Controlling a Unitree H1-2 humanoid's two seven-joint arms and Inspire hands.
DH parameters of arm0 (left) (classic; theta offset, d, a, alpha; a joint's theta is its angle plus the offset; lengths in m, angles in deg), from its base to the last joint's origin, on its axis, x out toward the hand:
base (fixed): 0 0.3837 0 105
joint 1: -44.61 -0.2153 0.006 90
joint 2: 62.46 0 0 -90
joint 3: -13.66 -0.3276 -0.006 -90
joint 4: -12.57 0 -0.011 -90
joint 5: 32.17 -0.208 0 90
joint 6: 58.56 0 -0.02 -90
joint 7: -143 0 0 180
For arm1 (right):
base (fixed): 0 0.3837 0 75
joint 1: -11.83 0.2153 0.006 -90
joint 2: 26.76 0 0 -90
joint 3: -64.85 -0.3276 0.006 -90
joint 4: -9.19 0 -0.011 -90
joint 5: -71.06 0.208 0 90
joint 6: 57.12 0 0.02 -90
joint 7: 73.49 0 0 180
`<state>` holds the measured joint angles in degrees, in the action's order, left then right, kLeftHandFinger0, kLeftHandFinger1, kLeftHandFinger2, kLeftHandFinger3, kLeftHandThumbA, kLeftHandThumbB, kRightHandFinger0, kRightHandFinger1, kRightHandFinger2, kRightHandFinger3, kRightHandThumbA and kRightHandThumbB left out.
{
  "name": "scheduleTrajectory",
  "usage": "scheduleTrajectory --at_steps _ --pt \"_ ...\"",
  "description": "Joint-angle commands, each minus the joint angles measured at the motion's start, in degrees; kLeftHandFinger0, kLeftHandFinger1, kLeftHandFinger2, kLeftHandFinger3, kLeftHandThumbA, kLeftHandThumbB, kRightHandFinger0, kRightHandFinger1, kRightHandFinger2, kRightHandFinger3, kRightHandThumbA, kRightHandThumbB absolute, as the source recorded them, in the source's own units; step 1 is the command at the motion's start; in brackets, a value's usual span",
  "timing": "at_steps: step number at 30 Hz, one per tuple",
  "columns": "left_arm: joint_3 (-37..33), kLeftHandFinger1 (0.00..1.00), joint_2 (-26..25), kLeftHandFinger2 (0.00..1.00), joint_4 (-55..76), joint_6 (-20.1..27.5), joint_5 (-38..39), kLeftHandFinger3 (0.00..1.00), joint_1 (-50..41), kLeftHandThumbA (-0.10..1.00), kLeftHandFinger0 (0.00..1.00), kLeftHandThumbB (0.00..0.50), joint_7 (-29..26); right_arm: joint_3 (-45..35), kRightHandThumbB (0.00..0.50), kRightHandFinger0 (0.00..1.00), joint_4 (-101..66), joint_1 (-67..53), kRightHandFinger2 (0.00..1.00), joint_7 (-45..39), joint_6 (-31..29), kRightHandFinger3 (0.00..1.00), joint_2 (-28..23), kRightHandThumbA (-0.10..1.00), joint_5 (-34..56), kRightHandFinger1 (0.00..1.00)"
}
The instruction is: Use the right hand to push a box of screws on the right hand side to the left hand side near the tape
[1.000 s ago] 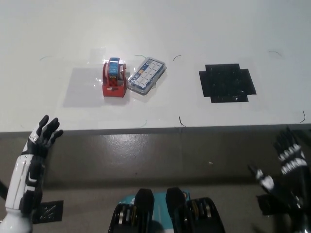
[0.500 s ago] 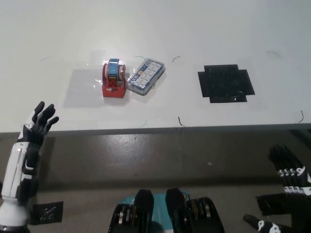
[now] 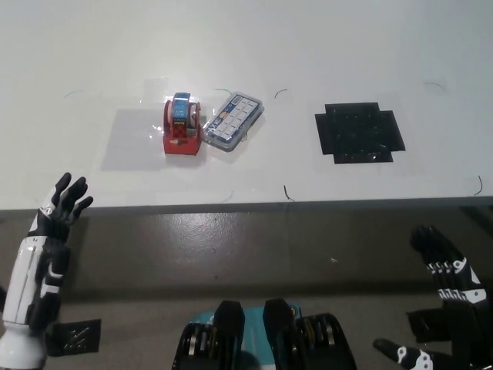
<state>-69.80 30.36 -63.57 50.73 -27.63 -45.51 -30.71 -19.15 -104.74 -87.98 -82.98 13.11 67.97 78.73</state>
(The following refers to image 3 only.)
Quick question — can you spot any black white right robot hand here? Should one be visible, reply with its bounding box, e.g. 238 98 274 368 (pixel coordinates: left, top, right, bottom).
373 225 493 370

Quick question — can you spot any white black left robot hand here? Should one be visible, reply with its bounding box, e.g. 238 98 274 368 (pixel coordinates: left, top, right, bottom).
2 172 95 332

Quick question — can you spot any clear plastic screw box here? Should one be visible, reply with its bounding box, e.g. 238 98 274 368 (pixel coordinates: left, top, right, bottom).
202 90 266 152

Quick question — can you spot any black floor tape patch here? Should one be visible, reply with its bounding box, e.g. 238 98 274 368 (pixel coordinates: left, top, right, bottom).
45 318 102 356
407 308 451 344

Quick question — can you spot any clear glossy tape sheet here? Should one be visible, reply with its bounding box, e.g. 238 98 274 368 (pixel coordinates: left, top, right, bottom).
100 79 232 173

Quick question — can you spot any red tape dispenser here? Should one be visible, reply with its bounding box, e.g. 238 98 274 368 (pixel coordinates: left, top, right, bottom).
163 92 204 156

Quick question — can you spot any black tape patch on table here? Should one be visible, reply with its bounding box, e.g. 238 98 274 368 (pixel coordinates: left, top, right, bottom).
314 102 406 165

